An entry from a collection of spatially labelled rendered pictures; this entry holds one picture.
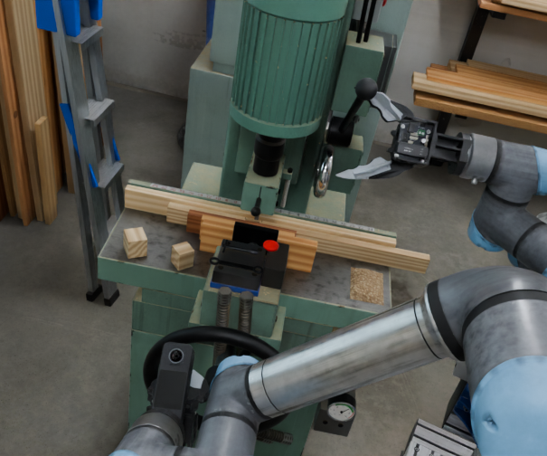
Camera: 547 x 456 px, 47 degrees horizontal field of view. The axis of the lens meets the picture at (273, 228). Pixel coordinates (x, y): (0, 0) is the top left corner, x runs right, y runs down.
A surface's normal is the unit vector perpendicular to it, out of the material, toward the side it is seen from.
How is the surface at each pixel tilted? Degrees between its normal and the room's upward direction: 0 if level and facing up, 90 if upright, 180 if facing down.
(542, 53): 90
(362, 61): 90
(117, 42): 90
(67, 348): 0
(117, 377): 0
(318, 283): 0
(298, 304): 90
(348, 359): 64
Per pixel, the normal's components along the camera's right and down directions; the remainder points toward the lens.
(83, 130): 0.95, 0.19
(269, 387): -0.51, -0.07
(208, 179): 0.15, -0.78
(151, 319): -0.12, 0.59
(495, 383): -0.79, -0.54
